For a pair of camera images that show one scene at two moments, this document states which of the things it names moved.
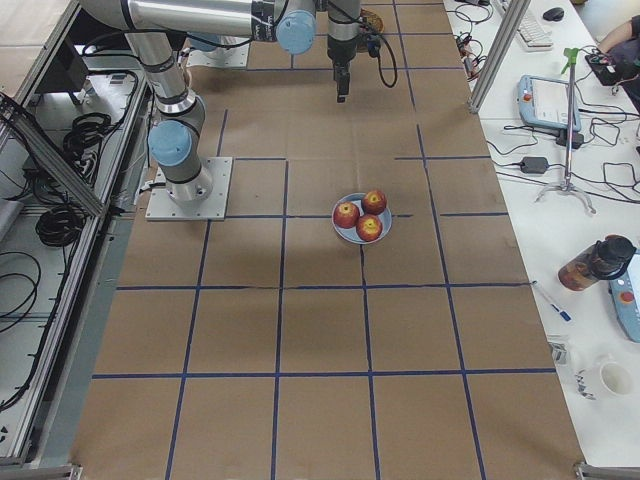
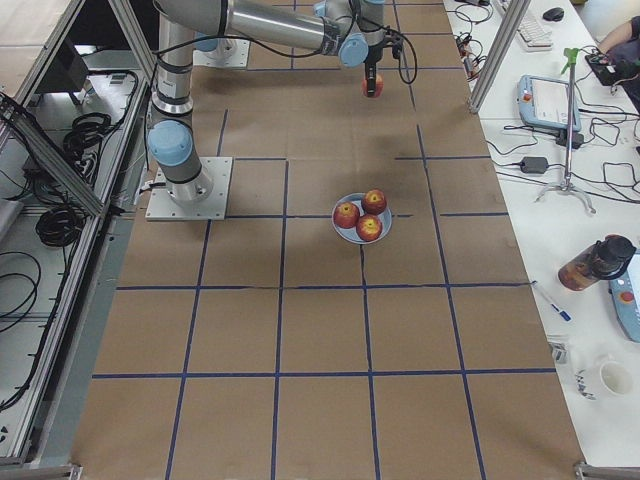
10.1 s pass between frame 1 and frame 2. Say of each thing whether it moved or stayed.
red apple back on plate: stayed
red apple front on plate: stayed
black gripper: moved
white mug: stayed
